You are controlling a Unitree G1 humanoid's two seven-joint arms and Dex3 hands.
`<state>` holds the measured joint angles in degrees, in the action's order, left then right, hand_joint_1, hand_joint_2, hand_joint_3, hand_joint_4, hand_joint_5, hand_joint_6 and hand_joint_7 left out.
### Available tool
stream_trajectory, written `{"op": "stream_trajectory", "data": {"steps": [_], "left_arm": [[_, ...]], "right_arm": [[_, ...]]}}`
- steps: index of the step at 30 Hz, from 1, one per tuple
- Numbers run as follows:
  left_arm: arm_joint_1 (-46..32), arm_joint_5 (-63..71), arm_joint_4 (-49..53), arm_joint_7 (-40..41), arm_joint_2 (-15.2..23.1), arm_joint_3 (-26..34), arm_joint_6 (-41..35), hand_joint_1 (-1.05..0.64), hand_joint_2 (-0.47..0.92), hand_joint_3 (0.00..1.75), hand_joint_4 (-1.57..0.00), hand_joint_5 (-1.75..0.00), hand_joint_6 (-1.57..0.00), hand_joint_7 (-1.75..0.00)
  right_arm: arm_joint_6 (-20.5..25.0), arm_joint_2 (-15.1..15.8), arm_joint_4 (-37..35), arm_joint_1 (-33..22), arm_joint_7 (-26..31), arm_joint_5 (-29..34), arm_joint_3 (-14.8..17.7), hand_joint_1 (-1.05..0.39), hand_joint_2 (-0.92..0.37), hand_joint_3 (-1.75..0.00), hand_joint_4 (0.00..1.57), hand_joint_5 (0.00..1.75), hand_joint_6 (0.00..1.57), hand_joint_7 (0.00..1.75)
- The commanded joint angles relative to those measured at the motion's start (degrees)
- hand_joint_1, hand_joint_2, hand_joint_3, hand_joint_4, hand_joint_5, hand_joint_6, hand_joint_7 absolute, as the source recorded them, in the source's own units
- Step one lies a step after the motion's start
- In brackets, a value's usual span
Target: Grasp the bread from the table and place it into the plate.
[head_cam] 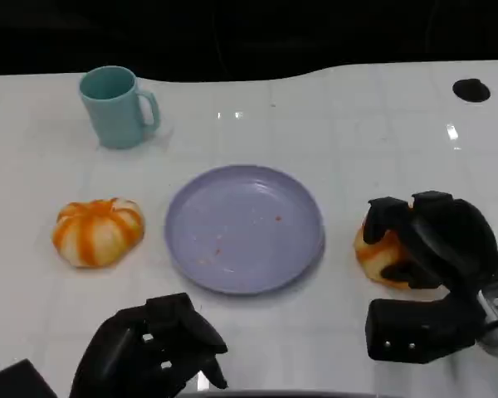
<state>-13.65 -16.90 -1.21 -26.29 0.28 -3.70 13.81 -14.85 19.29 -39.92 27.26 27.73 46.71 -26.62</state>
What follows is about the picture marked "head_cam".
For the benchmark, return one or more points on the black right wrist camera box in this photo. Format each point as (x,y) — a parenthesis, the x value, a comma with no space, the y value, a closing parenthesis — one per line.
(419,329)

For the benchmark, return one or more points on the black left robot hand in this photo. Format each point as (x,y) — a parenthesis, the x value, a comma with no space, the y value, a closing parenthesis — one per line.
(120,356)

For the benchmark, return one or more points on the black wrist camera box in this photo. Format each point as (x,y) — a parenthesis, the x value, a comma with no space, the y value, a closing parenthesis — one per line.
(419,329)
(14,383)

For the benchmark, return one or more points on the lilac plate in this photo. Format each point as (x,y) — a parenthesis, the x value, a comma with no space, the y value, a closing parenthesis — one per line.
(245,228)

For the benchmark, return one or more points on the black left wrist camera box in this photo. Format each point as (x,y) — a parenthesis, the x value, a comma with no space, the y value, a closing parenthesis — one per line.
(14,383)

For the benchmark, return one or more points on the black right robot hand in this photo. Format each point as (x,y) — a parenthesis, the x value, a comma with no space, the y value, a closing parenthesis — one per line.
(452,236)

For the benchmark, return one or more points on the orange white toy bread roll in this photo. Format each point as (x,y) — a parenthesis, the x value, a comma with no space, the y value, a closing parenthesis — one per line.
(373,260)
(95,234)

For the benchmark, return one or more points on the pale green mug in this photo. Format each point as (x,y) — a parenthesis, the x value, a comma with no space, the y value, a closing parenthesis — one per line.
(114,114)

